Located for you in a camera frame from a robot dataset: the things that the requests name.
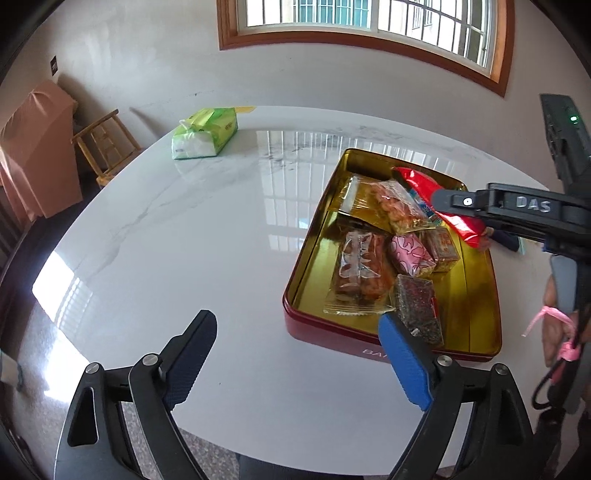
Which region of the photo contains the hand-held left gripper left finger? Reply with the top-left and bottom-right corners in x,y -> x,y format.
54,309 -> 218,480

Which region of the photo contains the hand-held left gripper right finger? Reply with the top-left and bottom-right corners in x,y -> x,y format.
378,313 -> 536,480

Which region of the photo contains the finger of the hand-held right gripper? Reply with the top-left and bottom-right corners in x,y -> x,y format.
489,226 -> 523,253
430,185 -> 491,217

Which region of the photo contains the red snack packet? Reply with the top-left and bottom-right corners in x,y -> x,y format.
392,166 -> 485,250

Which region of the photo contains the blue snack packet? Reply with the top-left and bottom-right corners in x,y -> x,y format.
411,187 -> 444,224

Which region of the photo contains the small orange snack box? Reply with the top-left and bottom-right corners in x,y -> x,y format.
425,226 -> 461,273

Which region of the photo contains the dark speckled snack packet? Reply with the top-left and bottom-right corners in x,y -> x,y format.
394,274 -> 445,348

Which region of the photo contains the clear orange snack packet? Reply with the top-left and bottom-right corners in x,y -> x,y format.
369,180 -> 432,234

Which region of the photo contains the pink patterned snack packet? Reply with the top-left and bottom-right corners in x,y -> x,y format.
387,233 -> 437,277

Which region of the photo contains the gold snack packet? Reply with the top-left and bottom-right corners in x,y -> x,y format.
333,174 -> 444,232

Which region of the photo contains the red tin box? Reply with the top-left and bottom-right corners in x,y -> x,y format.
283,148 -> 503,367

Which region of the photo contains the person's right hand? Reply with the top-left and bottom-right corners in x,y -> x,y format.
542,275 -> 577,368

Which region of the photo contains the pink ribbon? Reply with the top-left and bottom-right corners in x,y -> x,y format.
523,305 -> 583,363

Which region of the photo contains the clear pastry packet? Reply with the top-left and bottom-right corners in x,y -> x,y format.
323,228 -> 398,315

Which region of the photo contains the wooden chair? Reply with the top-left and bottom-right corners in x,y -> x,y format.
71,109 -> 144,188

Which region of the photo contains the green tissue pack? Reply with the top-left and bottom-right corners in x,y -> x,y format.
171,107 -> 238,161

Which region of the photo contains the wooden framed window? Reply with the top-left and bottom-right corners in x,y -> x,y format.
217,0 -> 515,97

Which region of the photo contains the pink covered cabinet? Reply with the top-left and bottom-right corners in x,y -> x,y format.
0,78 -> 84,222

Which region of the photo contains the black cable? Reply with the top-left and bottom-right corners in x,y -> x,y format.
531,357 -> 571,411

